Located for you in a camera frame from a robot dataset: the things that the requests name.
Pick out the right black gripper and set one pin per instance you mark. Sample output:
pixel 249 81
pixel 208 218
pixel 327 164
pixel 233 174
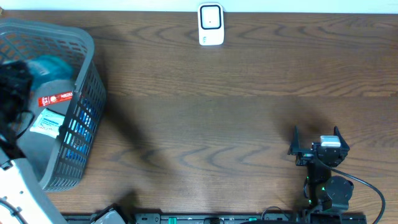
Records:
pixel 306 154

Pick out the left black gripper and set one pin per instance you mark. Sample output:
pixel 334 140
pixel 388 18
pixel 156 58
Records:
pixel 11 86

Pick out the blue liquid bottle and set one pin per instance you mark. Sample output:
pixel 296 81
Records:
pixel 48 68

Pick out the red snack stick packet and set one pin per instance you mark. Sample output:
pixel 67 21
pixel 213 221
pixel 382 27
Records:
pixel 54 99

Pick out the mint green snack packet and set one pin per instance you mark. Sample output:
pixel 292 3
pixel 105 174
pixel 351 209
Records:
pixel 48 123

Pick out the blue Oreo packet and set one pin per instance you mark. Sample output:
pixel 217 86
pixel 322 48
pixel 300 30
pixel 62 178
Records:
pixel 81 131

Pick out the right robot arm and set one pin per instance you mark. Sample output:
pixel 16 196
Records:
pixel 325 193

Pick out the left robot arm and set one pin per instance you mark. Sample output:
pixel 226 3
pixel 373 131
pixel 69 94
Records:
pixel 22 199

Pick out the white barcode scanner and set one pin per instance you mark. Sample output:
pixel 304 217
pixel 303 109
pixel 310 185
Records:
pixel 210 24

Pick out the grey plastic basket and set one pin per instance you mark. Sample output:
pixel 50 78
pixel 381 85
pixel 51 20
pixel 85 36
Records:
pixel 25 40

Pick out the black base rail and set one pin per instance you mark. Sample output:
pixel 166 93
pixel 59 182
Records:
pixel 272 217

